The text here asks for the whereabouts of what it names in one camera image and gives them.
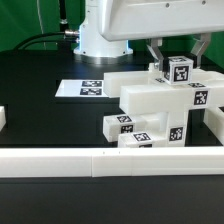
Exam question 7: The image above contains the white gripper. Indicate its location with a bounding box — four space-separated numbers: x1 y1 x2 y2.
98 0 224 71

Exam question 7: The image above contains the white chair back frame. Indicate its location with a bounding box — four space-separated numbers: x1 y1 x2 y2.
104 69 224 115

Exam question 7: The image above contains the white chair seat part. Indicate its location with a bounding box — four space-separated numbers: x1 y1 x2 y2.
131 64 192 147

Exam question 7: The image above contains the white U-shaped obstacle fence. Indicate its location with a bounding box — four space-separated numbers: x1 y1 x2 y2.
0 105 224 178

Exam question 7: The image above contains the black cable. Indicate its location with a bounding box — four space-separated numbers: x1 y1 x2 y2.
13 29 81 52

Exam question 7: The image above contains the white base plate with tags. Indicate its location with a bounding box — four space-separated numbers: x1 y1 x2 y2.
55 79 106 98

